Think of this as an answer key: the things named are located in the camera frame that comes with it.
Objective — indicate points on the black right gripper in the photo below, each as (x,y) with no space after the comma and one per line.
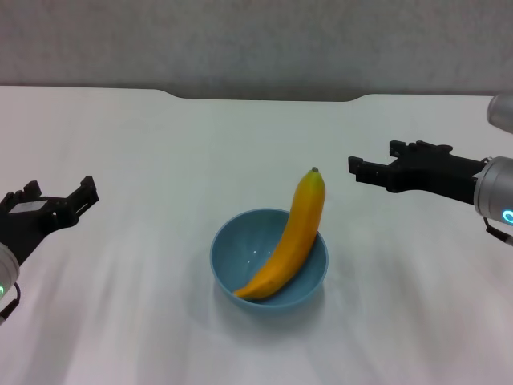
(433,172)

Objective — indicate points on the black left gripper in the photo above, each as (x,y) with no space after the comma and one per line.
(28,228)

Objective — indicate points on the yellow banana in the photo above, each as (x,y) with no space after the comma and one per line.
(298,240)

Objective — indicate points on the blue bowl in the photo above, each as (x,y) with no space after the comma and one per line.
(244,256)

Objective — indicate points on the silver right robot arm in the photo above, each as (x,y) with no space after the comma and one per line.
(495,188)

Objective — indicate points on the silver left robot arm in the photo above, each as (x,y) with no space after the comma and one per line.
(6,272)

